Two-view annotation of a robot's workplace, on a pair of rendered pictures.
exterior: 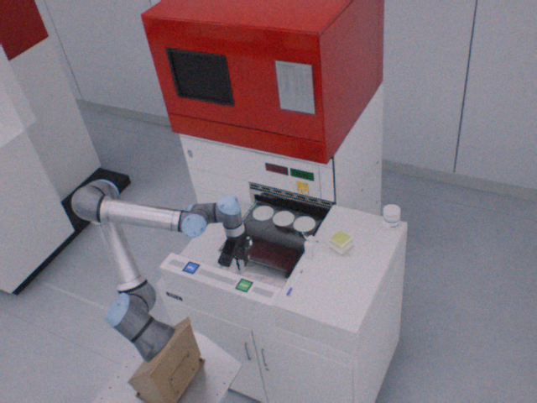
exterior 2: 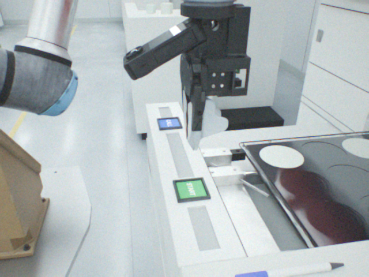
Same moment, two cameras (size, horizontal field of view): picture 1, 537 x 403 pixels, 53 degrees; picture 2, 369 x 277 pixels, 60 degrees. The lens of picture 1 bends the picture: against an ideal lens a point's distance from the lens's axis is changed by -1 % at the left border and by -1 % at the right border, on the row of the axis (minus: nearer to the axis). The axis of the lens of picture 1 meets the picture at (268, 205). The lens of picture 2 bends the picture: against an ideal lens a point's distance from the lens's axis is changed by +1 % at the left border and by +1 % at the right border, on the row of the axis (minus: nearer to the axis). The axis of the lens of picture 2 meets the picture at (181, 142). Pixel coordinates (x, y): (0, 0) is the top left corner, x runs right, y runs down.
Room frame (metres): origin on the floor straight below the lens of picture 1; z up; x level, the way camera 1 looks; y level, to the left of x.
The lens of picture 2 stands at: (1.14, -0.16, 1.30)
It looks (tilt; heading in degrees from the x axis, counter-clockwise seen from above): 30 degrees down; 47
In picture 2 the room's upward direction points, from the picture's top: straight up
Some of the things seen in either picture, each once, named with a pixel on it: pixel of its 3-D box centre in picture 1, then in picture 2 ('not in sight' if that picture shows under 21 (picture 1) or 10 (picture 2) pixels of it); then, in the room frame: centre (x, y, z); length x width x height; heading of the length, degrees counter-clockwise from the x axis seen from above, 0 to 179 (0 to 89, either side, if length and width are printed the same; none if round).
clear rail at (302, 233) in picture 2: (254, 261); (271, 188); (1.63, 0.10, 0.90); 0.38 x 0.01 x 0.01; 57
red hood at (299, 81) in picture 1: (273, 50); not in sight; (2.34, -0.13, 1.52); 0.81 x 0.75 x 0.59; 57
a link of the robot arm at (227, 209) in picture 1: (229, 211); not in sight; (1.46, 0.14, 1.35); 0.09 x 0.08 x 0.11; 83
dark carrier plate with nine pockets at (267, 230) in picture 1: (273, 233); (351, 179); (1.78, 0.00, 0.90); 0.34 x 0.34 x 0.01; 57
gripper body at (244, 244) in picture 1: (237, 241); (211, 51); (1.47, 0.14, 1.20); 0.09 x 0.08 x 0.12; 148
